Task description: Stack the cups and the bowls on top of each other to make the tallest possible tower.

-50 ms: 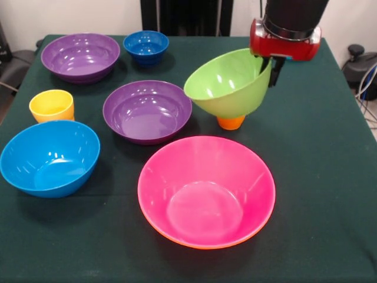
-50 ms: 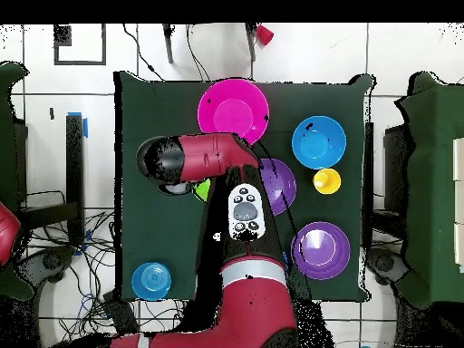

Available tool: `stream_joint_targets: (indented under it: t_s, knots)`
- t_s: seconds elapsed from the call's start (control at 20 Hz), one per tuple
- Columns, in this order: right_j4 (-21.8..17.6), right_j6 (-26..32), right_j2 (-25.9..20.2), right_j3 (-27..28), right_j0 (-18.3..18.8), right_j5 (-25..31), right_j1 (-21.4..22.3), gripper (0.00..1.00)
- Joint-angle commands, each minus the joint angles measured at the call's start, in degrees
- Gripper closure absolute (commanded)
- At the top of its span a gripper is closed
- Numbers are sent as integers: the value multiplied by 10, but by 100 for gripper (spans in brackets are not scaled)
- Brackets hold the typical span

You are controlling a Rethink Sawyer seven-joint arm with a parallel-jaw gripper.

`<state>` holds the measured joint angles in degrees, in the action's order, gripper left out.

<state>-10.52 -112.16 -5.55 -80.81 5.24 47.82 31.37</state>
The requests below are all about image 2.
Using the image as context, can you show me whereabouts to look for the green plastic bowl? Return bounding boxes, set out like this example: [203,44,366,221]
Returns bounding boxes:
[191,177,212,203]

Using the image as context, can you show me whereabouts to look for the purple plastic bowl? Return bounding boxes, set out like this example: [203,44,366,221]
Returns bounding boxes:
[290,221,352,281]
[258,158,297,218]

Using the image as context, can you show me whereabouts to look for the pink plastic bowl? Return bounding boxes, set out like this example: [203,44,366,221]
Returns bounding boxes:
[197,78,271,146]

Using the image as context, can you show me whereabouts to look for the light blue plastic cup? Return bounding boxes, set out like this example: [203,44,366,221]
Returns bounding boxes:
[130,261,172,302]

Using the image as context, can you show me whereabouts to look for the dark green table cloth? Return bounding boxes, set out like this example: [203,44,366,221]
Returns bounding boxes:
[112,70,375,305]

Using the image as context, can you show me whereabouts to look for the yellow plastic cup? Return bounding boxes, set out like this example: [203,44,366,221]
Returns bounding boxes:
[312,168,343,196]

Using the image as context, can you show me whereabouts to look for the light blue plastic bowl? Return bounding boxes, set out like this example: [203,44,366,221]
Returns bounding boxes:
[291,115,348,170]

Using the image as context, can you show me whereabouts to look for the grey tripod leg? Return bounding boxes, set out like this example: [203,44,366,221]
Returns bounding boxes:
[245,23,257,63]
[161,24,176,65]

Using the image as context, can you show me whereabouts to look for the blue tape strip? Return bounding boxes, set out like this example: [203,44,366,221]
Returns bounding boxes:
[67,111,89,139]

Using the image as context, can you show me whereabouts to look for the red plastic cup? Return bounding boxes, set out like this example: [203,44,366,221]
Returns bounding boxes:
[256,24,276,47]

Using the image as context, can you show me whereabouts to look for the black power strip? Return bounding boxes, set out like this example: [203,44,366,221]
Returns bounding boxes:
[101,290,141,340]

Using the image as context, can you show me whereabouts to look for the black office chair base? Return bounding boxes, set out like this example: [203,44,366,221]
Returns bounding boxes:
[15,245,75,289]
[365,247,410,285]

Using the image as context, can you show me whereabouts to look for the green cloth side table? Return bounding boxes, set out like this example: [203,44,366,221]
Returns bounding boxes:
[393,71,464,308]
[0,60,34,302]

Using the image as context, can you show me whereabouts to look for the red robot shell piece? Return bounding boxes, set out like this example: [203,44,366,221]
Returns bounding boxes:
[0,200,23,267]

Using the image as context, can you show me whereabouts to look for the tangle of floor cables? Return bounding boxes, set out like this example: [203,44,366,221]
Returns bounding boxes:
[17,189,189,348]

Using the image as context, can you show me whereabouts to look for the black floor cable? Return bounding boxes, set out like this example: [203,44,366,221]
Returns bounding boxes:
[121,24,166,82]

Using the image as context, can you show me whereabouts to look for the black table frame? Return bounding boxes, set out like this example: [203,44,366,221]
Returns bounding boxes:
[14,113,86,246]

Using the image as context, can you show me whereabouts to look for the black square floor frame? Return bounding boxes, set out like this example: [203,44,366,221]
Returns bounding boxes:
[53,24,107,67]

